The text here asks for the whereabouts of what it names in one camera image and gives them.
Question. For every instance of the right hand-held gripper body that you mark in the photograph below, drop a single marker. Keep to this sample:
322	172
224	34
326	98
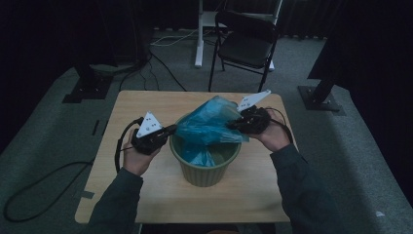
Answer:
256	120

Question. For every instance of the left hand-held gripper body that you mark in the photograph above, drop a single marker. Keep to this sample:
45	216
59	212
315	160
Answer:
147	136

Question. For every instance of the blue plastic bag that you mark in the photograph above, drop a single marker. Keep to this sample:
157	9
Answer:
207	125

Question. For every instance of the green plastic bucket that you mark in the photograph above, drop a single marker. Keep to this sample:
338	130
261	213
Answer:
203	175

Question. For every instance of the person's right hand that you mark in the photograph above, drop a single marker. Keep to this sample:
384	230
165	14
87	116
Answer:
276	136

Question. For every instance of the person's left hand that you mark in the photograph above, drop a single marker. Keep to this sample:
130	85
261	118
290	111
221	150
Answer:
136	161

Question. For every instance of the black tape strip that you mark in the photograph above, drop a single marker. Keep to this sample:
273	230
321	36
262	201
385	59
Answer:
95	127

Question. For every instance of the black stand base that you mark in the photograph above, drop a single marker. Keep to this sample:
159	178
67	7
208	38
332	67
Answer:
89	89
318	100

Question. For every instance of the black folding chair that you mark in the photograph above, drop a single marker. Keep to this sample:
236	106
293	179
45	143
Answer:
246	48

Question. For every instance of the grey tape piece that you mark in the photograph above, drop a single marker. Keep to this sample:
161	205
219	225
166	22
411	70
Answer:
87	194

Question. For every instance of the dark curtain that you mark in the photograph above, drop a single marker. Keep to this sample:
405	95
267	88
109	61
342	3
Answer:
373	48

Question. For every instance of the white paper scrap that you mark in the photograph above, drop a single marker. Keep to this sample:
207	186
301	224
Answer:
380	214

